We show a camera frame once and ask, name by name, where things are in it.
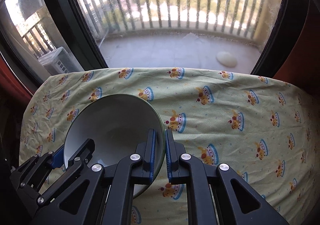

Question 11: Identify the left red curtain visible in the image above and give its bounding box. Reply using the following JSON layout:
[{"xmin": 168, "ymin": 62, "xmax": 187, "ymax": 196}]
[{"xmin": 1, "ymin": 54, "xmax": 33, "ymax": 105}]

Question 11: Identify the right red curtain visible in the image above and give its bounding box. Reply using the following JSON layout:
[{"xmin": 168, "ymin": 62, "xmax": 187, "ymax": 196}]
[{"xmin": 273, "ymin": 1, "xmax": 319, "ymax": 96}]

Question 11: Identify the balcony metal railing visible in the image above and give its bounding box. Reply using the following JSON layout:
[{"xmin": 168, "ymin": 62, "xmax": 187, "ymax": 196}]
[{"xmin": 18, "ymin": 0, "xmax": 270, "ymax": 47}]

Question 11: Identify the black window frame post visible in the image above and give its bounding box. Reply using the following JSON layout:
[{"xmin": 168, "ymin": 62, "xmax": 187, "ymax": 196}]
[{"xmin": 44, "ymin": 0, "xmax": 107, "ymax": 70}]

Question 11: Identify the white air conditioner unit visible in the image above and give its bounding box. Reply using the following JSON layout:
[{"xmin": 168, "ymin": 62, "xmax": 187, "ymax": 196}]
[{"xmin": 38, "ymin": 47, "xmax": 84, "ymax": 75}]

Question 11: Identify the floral ceramic bowl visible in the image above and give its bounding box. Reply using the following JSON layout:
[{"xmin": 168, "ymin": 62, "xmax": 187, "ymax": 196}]
[{"xmin": 63, "ymin": 93, "xmax": 167, "ymax": 200}]

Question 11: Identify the red curtain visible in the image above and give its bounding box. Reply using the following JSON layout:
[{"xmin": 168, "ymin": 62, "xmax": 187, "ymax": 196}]
[
  {"xmin": 273, "ymin": 1, "xmax": 319, "ymax": 96},
  {"xmin": 1, "ymin": 54, "xmax": 33, "ymax": 105}
]

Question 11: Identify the yellow printed tablecloth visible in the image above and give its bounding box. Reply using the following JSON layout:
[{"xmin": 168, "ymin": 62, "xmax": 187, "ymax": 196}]
[{"xmin": 19, "ymin": 67, "xmax": 319, "ymax": 224}]

